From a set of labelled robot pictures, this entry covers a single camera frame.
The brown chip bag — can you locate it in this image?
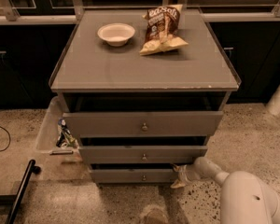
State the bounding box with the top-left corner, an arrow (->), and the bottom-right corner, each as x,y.
140,5 -> 188,56

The metal railing frame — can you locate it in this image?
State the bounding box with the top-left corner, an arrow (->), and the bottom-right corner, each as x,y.
0,0 -> 280,26

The white paper bowl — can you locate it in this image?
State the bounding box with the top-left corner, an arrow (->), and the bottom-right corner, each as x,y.
97,23 -> 135,47

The grey top drawer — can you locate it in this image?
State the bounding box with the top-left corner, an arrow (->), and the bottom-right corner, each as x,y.
63,111 -> 223,137

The grey drawer cabinet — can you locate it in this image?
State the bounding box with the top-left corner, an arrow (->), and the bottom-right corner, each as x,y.
50,10 -> 240,171

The grey bottom drawer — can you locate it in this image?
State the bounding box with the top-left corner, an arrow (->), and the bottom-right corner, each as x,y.
91,168 -> 177,184

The grey middle drawer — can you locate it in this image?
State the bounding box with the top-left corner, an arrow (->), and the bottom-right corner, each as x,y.
79,146 -> 207,164

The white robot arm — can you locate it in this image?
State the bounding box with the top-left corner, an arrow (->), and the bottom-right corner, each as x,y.
171,157 -> 280,224

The crumpled snack wrapper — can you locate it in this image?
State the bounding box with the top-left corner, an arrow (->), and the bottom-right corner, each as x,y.
56,119 -> 77,148

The grey drawer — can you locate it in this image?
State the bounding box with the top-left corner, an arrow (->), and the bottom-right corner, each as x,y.
91,168 -> 177,184
63,111 -> 223,137
79,146 -> 207,164

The black cable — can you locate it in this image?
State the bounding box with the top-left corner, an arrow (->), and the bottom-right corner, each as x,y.
0,121 -> 11,153

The clear plastic bin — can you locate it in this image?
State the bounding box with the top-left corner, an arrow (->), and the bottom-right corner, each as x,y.
35,96 -> 81,162

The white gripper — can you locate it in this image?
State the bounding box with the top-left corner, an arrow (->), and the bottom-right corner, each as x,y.
170,163 -> 201,189

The black metal bar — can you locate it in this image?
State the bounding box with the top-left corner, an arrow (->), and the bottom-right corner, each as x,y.
0,160 -> 41,224

